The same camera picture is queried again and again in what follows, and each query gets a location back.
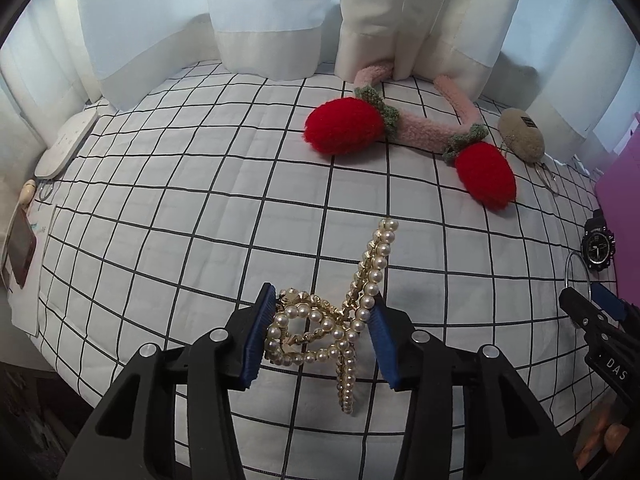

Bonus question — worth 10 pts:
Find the white flat device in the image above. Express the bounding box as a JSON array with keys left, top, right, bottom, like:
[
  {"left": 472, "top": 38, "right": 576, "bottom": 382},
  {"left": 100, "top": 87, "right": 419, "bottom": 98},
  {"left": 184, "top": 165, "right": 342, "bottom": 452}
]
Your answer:
[{"left": 34, "top": 110, "right": 100, "bottom": 179}]

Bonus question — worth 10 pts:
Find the white sheer curtain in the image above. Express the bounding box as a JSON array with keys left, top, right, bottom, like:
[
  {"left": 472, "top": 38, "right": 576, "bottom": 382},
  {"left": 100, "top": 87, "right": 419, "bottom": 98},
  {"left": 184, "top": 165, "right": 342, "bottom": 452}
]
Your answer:
[{"left": 0, "top": 0, "right": 346, "bottom": 176}]

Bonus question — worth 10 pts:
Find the pink strawberry plush headband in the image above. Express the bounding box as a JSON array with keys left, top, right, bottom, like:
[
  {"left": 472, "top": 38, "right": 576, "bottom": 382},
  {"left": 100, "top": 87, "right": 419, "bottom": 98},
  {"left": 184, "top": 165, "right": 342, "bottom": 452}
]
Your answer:
[{"left": 304, "top": 61, "right": 518, "bottom": 210}]

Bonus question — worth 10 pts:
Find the silver bangle ring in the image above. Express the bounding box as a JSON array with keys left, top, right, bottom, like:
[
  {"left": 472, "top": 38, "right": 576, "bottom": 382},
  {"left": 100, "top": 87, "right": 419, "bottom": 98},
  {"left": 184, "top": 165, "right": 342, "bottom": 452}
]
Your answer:
[{"left": 564, "top": 252, "right": 597, "bottom": 332}]

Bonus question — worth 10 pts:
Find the checked white bedsheet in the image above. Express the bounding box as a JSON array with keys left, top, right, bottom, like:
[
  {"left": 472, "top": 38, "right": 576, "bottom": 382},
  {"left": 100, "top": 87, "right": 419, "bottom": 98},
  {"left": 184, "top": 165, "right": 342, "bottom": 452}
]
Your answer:
[{"left": 30, "top": 59, "right": 617, "bottom": 448}]

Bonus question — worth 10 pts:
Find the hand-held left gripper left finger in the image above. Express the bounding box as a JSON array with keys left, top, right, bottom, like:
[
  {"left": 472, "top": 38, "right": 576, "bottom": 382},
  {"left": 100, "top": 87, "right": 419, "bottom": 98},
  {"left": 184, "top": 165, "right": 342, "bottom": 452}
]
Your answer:
[{"left": 59, "top": 282, "right": 277, "bottom": 480}]

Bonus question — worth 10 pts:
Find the cream curtain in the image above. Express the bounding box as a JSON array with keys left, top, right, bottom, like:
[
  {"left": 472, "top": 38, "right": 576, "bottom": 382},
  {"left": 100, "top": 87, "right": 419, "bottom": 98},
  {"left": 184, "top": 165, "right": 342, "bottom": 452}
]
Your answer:
[{"left": 334, "top": 0, "right": 531, "bottom": 98}]

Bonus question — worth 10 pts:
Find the black wristwatch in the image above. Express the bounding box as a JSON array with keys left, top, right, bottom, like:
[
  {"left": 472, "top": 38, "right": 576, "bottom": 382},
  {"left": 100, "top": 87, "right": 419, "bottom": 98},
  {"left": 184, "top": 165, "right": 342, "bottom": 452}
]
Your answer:
[{"left": 580, "top": 208, "right": 615, "bottom": 273}]

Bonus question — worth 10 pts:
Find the beige plush keychain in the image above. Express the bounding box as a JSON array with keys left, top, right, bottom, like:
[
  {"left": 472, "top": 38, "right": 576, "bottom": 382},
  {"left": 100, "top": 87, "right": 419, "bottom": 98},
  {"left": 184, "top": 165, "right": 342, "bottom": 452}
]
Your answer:
[{"left": 497, "top": 108, "right": 562, "bottom": 196}]

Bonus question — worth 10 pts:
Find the pink box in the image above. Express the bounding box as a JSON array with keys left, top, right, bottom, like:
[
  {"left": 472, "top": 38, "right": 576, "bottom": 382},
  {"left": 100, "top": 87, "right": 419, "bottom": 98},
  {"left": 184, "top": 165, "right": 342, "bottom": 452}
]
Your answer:
[{"left": 595, "top": 146, "right": 640, "bottom": 306}]

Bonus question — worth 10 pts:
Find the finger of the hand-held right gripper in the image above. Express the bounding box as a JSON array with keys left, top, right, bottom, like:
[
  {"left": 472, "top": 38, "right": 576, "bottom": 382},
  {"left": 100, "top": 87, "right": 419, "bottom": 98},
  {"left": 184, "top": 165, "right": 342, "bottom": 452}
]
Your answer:
[
  {"left": 558, "top": 287, "right": 608, "bottom": 333},
  {"left": 590, "top": 282, "right": 629, "bottom": 322}
]

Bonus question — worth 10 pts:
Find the pearl and gold necklace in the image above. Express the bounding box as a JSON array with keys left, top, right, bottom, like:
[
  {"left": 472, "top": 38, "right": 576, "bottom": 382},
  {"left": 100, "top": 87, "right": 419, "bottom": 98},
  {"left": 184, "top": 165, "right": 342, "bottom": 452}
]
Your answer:
[{"left": 264, "top": 218, "right": 399, "bottom": 416}]

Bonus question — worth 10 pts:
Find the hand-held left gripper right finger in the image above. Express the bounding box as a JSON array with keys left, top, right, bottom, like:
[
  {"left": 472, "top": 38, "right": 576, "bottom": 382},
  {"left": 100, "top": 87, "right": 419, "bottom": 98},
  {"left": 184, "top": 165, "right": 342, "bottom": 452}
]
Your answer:
[{"left": 367, "top": 294, "right": 583, "bottom": 480}]

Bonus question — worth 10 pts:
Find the red phone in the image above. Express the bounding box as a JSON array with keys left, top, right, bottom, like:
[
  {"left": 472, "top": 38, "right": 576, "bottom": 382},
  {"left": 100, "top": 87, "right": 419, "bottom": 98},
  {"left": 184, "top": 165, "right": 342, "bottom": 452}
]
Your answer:
[{"left": 9, "top": 208, "right": 38, "bottom": 287}]

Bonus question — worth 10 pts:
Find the person's right hand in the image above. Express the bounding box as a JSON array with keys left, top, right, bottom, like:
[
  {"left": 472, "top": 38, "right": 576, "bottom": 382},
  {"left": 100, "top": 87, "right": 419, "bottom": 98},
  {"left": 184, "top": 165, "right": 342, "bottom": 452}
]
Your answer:
[{"left": 574, "top": 407, "right": 632, "bottom": 468}]

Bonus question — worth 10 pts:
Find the white paper sheet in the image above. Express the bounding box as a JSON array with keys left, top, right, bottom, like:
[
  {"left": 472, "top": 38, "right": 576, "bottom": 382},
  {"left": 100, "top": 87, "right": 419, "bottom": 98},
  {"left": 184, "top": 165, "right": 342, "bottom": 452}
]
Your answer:
[{"left": 0, "top": 203, "right": 57, "bottom": 338}]

